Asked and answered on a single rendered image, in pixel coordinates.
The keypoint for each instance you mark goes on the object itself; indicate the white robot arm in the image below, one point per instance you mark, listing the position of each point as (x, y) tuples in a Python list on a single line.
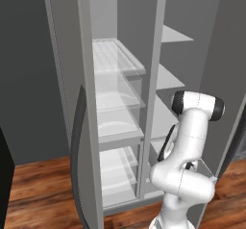
[(189, 133)]

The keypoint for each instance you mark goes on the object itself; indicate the clear glass fridge shelf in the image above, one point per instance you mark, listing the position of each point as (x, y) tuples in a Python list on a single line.
[(112, 55), (112, 99)]

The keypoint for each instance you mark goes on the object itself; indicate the grey fridge shelf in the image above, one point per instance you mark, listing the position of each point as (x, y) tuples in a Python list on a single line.
[(166, 79), (163, 117), (171, 35), (157, 145)]

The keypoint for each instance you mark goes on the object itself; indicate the grey fridge cabinet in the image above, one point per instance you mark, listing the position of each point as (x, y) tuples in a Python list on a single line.
[(150, 46)]

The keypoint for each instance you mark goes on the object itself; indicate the grey fridge door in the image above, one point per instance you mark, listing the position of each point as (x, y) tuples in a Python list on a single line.
[(221, 46), (68, 46)]

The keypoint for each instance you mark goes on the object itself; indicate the black cabinet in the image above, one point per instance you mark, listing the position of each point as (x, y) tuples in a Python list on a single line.
[(4, 181)]

